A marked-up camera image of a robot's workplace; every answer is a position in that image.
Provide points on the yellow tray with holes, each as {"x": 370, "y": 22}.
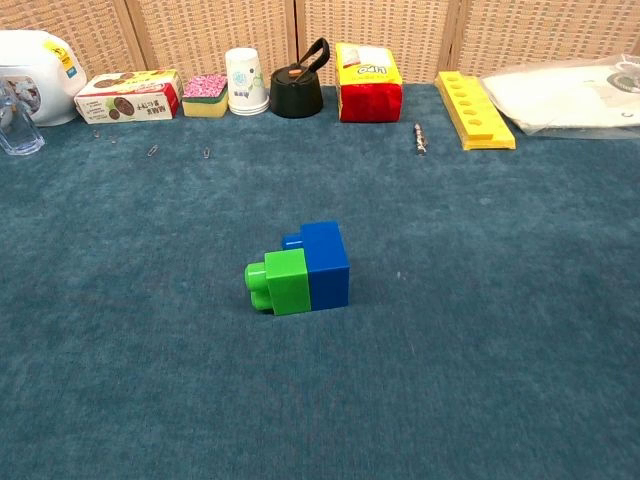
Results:
{"x": 475, "y": 112}

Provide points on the woven folding screen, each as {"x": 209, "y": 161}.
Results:
{"x": 320, "y": 35}

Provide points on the clear glass cup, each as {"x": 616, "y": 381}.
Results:
{"x": 16, "y": 122}

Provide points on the pink yellow green sponge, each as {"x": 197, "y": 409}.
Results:
{"x": 205, "y": 95}

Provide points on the stacked white paper cups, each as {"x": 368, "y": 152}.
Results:
{"x": 245, "y": 82}

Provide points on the clear plastic bag with paper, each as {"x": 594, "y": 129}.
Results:
{"x": 565, "y": 95}

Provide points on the silver paper clip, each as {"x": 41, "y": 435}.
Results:
{"x": 152, "y": 150}
{"x": 104, "y": 136}
{"x": 206, "y": 152}

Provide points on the blue toy block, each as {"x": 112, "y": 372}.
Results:
{"x": 327, "y": 265}

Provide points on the cookie box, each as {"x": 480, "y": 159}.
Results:
{"x": 130, "y": 97}

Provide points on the green toy block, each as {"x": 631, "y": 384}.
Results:
{"x": 287, "y": 282}

